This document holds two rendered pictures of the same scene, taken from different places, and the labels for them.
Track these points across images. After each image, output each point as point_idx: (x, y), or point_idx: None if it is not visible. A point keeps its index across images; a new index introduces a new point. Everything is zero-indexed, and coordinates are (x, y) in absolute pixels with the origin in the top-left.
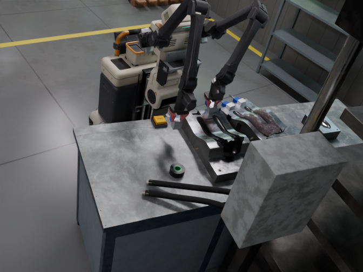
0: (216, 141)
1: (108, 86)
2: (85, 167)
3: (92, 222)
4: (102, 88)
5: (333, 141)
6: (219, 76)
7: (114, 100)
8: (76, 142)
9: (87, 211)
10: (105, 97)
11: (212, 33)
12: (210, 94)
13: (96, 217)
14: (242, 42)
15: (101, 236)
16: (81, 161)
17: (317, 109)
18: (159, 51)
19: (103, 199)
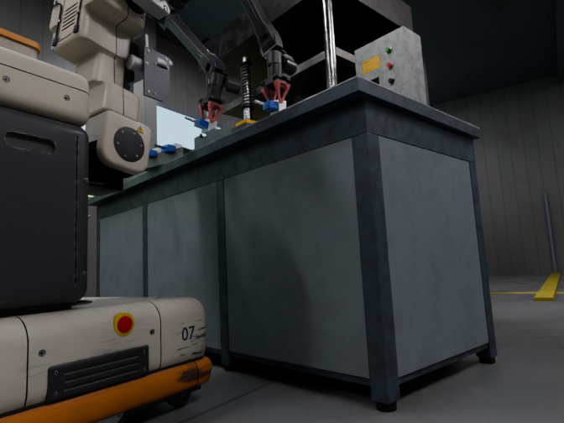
0: None
1: (51, 133)
2: (424, 104)
3: (448, 208)
4: (7, 159)
5: None
6: (221, 65)
7: (87, 169)
8: (383, 91)
9: (431, 222)
10: (33, 186)
11: None
12: (218, 96)
13: (453, 171)
14: (193, 34)
15: (469, 176)
16: (386, 143)
17: (335, 45)
18: (110, 39)
19: None
